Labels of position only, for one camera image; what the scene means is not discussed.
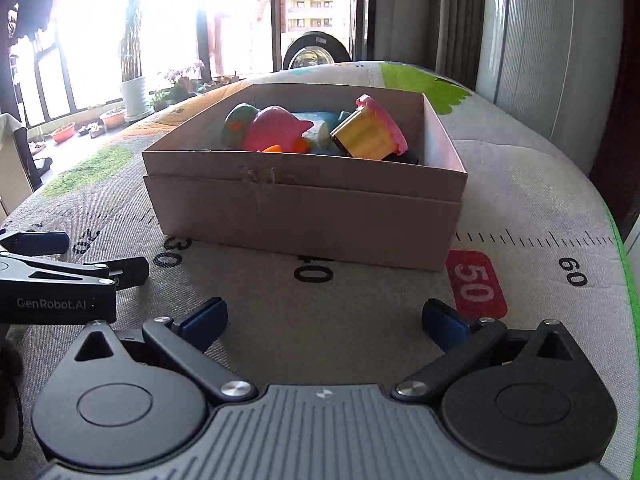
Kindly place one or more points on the hanging pink towel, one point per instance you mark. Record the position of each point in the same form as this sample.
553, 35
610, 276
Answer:
267, 5

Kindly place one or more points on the white standing air conditioner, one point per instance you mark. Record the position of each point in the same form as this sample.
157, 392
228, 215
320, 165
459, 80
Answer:
550, 60

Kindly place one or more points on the brown cardboard box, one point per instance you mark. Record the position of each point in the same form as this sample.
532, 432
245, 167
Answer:
300, 220

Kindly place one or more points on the hanging orange garment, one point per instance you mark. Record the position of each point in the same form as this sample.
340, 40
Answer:
222, 35

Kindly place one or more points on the orange plastic toy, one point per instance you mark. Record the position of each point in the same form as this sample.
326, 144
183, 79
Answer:
280, 148

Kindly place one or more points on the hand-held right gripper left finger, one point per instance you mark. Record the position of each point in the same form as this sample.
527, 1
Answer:
202, 322

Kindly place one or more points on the pink basin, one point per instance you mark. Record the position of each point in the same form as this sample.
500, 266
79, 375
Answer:
112, 118

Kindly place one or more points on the pink flowering potted plant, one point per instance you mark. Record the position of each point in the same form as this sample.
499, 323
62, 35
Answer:
182, 80

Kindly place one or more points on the chair with white cloth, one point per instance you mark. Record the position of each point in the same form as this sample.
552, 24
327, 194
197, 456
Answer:
15, 170

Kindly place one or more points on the pink plastic toy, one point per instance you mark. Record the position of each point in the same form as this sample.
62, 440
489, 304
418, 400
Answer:
272, 127

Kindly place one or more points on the grey curtain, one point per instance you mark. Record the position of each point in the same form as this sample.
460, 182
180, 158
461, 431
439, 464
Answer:
430, 20

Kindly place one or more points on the black window frame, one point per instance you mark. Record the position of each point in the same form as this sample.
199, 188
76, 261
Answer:
275, 15

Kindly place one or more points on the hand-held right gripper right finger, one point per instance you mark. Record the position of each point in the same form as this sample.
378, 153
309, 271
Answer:
445, 322

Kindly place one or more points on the green egg toy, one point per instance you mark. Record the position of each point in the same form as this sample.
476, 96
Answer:
235, 127

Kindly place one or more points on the small green potted plant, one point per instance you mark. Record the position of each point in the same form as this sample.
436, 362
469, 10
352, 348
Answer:
160, 101

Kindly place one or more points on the red basin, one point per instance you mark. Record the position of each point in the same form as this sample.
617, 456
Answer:
63, 133

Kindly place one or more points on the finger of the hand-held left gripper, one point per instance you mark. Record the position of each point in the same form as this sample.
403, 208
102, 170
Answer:
40, 242
127, 272

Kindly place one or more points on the tall plant in white pot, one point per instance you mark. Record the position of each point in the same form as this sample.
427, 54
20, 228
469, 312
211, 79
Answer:
134, 92

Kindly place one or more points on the hanging dark clothes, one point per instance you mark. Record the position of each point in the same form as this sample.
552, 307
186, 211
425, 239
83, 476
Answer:
27, 5

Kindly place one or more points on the cupcake toy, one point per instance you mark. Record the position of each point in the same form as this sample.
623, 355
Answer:
367, 132

